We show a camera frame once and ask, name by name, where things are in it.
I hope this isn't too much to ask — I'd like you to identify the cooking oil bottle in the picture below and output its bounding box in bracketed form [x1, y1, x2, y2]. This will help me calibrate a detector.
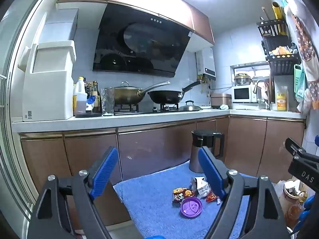
[73, 77, 87, 116]

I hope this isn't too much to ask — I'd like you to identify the dark sauce bottle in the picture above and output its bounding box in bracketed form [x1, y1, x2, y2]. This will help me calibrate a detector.
[86, 81, 101, 113]

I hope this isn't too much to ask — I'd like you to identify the steel pot lid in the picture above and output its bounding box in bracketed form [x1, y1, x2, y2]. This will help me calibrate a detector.
[179, 100, 202, 112]

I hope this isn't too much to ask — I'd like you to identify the person's right hand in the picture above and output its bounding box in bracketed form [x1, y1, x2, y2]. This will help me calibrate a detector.
[293, 195, 317, 233]

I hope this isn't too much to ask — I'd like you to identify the brown rice cooker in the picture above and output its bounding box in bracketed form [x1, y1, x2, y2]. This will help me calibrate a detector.
[211, 93, 232, 108]

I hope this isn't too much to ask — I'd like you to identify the glass pot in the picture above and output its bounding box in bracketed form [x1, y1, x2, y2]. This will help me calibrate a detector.
[234, 72, 252, 86]

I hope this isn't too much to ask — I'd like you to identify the steel kettle with black handle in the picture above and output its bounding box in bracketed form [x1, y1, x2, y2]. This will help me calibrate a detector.
[188, 130, 225, 174]

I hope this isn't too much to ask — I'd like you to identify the yellow detergent bottle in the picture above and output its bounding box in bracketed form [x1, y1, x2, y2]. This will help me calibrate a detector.
[276, 86, 289, 111]

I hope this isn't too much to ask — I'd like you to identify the gold lidded pot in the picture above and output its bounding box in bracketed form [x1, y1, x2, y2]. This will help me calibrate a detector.
[107, 81, 171, 105]

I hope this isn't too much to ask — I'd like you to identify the clear glass container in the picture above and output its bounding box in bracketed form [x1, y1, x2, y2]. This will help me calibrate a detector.
[101, 88, 115, 115]

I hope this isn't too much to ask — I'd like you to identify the gas stove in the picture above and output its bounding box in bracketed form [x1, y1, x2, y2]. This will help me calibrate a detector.
[113, 103, 180, 115]

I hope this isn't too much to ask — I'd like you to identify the blue mat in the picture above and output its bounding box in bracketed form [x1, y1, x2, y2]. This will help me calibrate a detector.
[113, 160, 252, 239]

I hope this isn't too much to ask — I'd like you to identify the brown base cabinet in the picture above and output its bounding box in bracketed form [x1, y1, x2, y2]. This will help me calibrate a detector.
[19, 116, 306, 230]

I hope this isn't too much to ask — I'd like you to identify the black round tray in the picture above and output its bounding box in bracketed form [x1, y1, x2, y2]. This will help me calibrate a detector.
[75, 112, 103, 118]

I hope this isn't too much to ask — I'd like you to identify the green cutting board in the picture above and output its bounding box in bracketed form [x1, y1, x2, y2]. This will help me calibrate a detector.
[294, 64, 307, 103]

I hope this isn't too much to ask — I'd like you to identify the brown snack wrapper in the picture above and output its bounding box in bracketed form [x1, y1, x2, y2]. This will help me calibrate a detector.
[172, 187, 195, 204]

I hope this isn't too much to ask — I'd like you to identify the black wall rack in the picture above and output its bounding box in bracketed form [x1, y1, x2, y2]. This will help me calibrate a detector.
[256, 19, 301, 78]

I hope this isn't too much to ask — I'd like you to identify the black wok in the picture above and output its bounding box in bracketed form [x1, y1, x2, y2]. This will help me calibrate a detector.
[148, 80, 201, 104]

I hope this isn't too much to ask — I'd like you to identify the purple plastic lid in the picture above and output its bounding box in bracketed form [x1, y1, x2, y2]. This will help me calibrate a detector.
[180, 196, 203, 219]

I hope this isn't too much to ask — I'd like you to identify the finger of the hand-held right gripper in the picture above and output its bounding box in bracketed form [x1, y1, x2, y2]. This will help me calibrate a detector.
[285, 137, 307, 160]

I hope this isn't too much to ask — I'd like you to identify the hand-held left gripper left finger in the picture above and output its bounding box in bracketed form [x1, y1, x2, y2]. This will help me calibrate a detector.
[27, 146, 122, 239]

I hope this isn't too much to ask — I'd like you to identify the black range hood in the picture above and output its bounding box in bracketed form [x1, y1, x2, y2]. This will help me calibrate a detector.
[93, 4, 195, 78]

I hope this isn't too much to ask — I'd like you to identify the red snack wrapper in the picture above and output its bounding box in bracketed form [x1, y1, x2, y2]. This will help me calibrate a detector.
[206, 190, 221, 204]

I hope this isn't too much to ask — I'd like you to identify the white water heater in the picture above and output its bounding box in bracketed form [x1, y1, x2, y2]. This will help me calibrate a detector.
[196, 47, 216, 81]

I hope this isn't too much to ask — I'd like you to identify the small window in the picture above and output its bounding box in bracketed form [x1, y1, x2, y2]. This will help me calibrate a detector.
[230, 63, 271, 80]

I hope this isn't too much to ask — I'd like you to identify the white microwave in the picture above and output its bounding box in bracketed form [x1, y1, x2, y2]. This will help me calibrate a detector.
[232, 85, 259, 103]

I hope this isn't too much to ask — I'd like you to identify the yellow roll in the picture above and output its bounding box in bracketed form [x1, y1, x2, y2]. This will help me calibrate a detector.
[271, 2, 287, 36]

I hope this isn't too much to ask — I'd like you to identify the steel faucet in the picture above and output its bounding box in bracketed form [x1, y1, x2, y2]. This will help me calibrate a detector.
[253, 79, 271, 110]

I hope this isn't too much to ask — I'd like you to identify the white wrapper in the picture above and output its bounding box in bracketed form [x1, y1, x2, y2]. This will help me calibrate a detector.
[191, 176, 210, 196]

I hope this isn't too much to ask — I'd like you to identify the patterned apron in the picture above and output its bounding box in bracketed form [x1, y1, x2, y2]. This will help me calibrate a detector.
[291, 14, 319, 110]

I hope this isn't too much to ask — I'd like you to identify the white rice dispenser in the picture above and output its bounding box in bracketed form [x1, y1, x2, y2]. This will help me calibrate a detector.
[19, 40, 76, 122]

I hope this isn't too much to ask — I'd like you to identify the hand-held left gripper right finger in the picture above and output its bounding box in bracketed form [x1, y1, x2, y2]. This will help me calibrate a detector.
[198, 146, 287, 239]

